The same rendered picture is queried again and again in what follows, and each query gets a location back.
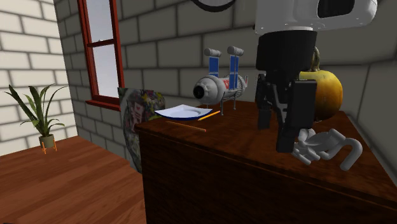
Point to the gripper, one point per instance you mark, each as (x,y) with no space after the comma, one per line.
(287,52)

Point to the yellow pumpkin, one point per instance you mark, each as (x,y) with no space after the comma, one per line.
(328,93)

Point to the grey and blue spacecraft model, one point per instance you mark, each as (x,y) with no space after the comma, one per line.
(214,88)

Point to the orange pencil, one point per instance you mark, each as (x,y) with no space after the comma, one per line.
(209,115)

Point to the dark wooden chest of drawers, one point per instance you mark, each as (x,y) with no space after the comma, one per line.
(217,173)

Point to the brown pencil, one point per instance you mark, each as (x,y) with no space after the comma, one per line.
(186,126)

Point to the white and blue plate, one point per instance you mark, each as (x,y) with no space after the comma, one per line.
(183,112)

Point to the colourful patterned board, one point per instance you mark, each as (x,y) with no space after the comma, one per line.
(136,108)

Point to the red framed window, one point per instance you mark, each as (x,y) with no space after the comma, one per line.
(102,62)

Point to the green potted plant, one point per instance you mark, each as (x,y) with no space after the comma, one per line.
(40,114)

